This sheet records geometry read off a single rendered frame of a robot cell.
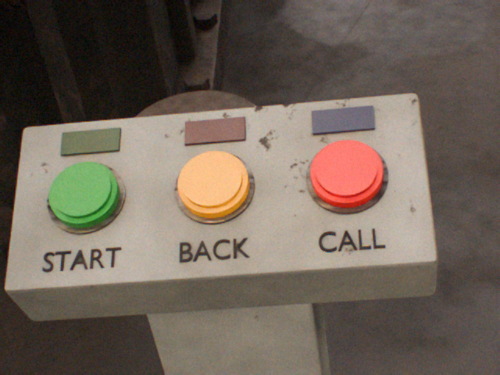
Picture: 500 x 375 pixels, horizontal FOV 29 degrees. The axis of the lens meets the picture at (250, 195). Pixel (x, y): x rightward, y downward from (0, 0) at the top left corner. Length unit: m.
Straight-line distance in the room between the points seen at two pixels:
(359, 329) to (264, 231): 0.73
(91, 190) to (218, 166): 0.07
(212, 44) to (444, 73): 0.40
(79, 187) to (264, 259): 0.11
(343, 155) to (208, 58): 1.12
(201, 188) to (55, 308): 0.11
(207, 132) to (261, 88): 1.11
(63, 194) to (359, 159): 0.17
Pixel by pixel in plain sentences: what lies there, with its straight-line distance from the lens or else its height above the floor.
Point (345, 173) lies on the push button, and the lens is 0.53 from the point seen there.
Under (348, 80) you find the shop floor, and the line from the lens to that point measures 1.67.
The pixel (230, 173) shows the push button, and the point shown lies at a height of 0.61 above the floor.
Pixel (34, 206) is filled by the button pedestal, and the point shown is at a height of 0.60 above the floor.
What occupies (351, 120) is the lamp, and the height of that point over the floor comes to 0.61.
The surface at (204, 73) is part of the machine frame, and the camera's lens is 1.61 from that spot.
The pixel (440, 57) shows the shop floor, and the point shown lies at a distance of 1.71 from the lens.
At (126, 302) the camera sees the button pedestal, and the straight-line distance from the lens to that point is 0.56.
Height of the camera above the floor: 0.95
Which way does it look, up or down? 41 degrees down
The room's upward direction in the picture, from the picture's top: 10 degrees counter-clockwise
